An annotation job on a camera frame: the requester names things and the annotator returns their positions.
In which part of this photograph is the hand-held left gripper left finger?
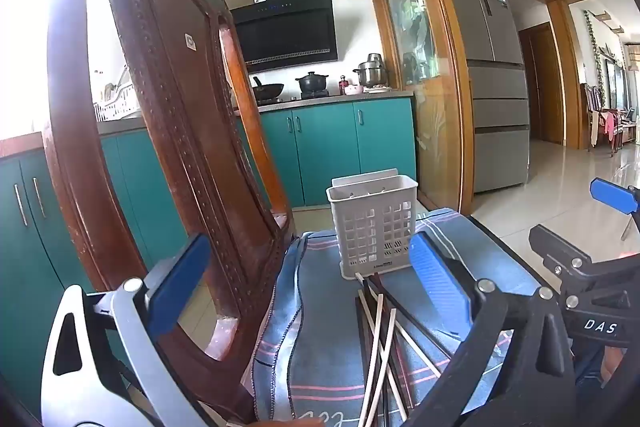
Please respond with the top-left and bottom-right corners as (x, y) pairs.
(42, 234), (212, 427)

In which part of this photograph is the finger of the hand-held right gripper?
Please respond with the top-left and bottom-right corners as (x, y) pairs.
(589, 178), (640, 215)
(529, 224), (607, 279)

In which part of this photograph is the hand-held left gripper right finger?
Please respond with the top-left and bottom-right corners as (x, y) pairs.
(407, 232), (576, 427)

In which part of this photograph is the dark wooden chopstick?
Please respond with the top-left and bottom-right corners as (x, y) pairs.
(355, 298), (371, 410)
(366, 278), (455, 356)

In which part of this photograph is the white plastic utensil basket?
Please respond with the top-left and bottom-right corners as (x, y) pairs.
(326, 168), (419, 281)

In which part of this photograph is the reddish brown chopstick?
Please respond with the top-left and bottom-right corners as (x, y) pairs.
(386, 351), (402, 426)

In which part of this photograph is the person's right forearm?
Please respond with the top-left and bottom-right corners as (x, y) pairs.
(575, 341), (640, 394)

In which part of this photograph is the wooden chair with clothes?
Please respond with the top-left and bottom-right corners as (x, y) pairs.
(580, 82), (627, 158)

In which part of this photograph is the blue striped cloth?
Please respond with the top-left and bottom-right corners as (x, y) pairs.
(242, 207), (545, 427)

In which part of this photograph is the brown wooden door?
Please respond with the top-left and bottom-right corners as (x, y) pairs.
(519, 23), (565, 146)

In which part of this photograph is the teal lower cabinet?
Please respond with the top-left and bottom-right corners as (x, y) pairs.
(0, 132), (193, 408)
(235, 99), (418, 208)

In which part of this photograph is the grey refrigerator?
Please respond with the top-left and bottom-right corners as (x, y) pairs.
(440, 0), (531, 194)

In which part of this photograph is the carved wooden chair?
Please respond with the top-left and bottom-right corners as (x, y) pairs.
(42, 0), (301, 424)

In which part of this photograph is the white dish rack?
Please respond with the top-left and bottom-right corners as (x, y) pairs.
(92, 82), (139, 120)

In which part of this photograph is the black wok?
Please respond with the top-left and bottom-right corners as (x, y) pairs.
(251, 77), (285, 104)

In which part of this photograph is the grey kitchen countertop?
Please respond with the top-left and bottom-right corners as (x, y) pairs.
(97, 89), (416, 136)

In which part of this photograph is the stainless steel pot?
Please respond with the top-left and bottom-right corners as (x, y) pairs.
(353, 53), (390, 88)

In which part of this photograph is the black cooking pot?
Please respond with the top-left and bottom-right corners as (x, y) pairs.
(295, 72), (329, 96)

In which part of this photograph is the wood framed glass door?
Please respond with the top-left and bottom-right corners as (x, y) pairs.
(370, 0), (476, 215)

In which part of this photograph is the black range hood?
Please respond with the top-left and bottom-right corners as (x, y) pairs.
(227, 0), (339, 75)

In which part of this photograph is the green wall garland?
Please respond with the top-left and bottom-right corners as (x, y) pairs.
(584, 9), (609, 108)

